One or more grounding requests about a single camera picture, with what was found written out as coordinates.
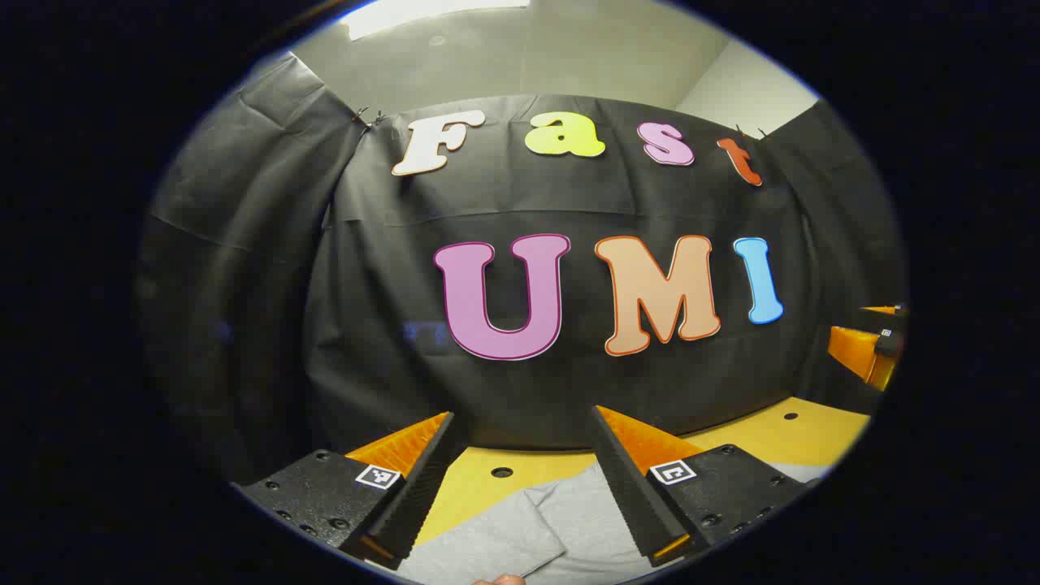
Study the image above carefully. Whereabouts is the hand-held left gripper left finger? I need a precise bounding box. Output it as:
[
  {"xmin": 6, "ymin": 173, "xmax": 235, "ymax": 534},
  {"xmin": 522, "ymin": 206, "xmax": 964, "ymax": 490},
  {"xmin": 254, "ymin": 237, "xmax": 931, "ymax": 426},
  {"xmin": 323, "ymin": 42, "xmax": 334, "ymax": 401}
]
[{"xmin": 230, "ymin": 411, "xmax": 470, "ymax": 571}]

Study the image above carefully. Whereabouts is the grey sweatshirt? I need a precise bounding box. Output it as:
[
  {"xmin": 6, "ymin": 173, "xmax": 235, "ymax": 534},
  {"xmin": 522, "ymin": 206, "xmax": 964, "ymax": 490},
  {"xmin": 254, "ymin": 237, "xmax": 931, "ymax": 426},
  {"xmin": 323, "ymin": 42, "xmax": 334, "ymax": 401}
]
[{"xmin": 396, "ymin": 459, "xmax": 836, "ymax": 585}]

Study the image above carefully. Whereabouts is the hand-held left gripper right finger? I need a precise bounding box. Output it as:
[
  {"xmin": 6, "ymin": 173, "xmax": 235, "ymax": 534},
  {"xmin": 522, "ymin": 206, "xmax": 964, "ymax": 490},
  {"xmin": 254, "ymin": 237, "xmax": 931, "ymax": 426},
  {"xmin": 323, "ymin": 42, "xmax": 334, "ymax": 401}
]
[{"xmin": 587, "ymin": 404, "xmax": 817, "ymax": 570}]

